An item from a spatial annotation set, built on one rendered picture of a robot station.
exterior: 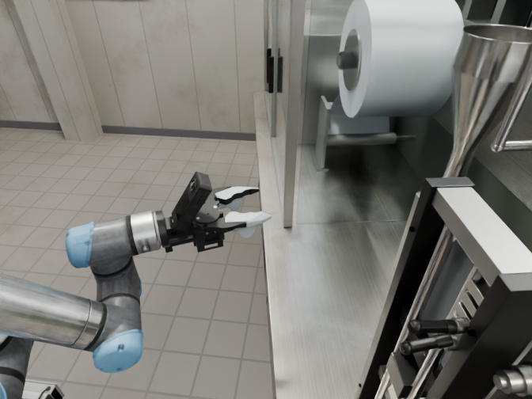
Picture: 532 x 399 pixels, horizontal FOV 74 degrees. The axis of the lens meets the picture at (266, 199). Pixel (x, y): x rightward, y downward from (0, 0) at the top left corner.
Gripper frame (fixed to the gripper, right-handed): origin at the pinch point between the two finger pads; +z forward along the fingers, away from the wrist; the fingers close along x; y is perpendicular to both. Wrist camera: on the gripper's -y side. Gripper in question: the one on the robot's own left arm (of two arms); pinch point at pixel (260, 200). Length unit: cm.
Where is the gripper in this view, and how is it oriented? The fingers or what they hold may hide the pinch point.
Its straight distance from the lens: 70.5
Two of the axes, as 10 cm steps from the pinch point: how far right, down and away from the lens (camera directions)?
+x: 3.3, 6.7, -6.7
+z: 9.4, -2.0, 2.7
